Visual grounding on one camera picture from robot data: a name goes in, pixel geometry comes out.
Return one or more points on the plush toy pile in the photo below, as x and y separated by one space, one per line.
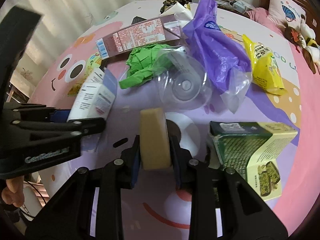
305 38

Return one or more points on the person's left hand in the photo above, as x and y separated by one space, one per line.
13 192

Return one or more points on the purple plastic bag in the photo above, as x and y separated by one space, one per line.
224 60

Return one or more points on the black yellow wrapper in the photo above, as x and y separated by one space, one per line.
169 3

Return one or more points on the pink bed cover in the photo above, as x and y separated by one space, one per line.
298 207

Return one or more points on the yellow sponge block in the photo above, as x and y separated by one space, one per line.
154 140

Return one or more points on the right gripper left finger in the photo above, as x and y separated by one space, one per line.
121 173

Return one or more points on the strawberry milk carton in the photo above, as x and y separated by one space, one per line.
162 29

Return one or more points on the white pink pillow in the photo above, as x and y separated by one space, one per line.
281 11

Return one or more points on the wooden headboard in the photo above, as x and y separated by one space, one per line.
312 16

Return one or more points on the small black packet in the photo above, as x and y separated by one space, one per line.
137 19

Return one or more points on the white tube with box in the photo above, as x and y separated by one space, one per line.
95 97

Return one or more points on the green yellow snack wrapper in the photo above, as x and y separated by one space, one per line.
85 72

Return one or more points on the yellow snack bag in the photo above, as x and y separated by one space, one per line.
265 70

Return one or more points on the green biscuit box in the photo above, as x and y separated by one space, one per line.
252 149

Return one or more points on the white paper bag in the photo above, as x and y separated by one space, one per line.
180 12

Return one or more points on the cream curtain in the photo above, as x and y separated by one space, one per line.
55 57

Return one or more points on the green paper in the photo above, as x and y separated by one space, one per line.
140 64

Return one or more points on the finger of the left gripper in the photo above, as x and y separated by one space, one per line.
89 126
60 115

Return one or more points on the nightstand with books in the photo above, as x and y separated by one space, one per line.
236 6

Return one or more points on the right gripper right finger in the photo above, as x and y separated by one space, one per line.
194 177

